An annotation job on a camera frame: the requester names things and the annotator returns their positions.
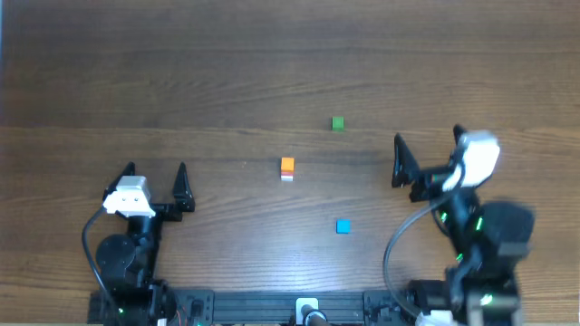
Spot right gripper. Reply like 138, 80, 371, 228
391, 124, 469, 204

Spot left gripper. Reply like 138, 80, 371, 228
102, 161, 197, 223

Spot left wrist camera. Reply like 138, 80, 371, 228
101, 175, 157, 219

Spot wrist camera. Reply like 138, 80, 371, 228
441, 129, 502, 193
101, 175, 157, 219

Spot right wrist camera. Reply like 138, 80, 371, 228
441, 129, 502, 193

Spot mounting rail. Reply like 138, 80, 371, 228
88, 289, 411, 326

